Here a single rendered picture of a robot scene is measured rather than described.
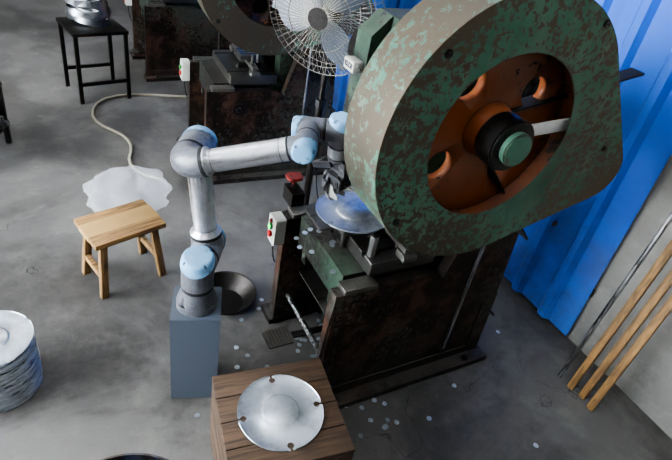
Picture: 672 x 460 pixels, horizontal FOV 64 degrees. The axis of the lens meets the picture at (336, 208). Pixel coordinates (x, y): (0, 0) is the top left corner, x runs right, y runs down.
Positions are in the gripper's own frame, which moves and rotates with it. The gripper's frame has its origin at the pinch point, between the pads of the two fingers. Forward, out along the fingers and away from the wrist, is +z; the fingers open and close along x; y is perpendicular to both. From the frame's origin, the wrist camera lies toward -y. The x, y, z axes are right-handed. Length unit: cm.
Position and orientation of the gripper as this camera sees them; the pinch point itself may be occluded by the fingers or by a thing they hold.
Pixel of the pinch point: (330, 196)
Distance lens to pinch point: 193.7
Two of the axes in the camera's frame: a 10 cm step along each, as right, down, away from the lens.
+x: 7.3, -4.4, 5.3
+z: -0.7, 7.2, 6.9
